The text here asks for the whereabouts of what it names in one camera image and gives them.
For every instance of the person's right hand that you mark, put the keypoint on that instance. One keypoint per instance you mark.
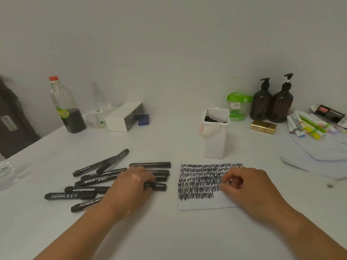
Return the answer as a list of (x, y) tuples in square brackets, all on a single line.
[(254, 192)]

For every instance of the person's left hand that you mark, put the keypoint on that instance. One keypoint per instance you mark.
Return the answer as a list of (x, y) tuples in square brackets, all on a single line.
[(127, 192)]

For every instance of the pile of black markers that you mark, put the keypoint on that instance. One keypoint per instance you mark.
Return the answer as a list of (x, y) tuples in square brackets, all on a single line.
[(92, 176)]

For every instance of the white paper with black scribbles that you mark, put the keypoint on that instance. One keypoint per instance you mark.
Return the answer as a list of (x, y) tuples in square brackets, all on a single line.
[(195, 204)]

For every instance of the person's left forearm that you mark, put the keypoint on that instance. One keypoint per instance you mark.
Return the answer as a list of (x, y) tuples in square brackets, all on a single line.
[(78, 235)]

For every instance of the small gold box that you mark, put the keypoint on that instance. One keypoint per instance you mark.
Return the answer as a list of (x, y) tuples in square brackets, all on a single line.
[(263, 127)]

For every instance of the white box with grey front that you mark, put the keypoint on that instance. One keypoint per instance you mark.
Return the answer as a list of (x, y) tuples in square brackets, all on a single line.
[(116, 121)]

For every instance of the small blue box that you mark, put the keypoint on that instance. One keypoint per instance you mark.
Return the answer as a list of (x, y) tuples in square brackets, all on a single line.
[(144, 120)]

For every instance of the pile of loose white sheets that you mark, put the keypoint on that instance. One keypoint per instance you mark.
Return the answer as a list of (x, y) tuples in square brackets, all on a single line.
[(325, 154)]

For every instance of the bunch of pastel highlighter pens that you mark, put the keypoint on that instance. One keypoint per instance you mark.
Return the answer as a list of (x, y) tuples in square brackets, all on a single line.
[(309, 127)]

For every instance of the clear bottle with dark liquid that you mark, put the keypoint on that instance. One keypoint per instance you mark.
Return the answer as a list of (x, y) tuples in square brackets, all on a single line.
[(73, 121)]

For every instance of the brown pump bottle white neck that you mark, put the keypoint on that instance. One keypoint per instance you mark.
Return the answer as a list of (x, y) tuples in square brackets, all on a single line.
[(280, 106)]

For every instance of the clear jar with green lid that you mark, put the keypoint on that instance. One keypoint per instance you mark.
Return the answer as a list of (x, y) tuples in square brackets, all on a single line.
[(238, 98)]

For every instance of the black and red cardboard box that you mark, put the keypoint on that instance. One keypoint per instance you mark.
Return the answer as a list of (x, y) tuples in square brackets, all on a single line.
[(328, 113)]

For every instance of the clear plastic container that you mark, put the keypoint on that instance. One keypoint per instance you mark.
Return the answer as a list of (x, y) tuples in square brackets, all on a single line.
[(9, 176)]

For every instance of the dark fabric bag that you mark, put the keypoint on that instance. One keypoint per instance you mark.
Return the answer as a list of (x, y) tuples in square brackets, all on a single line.
[(13, 132)]

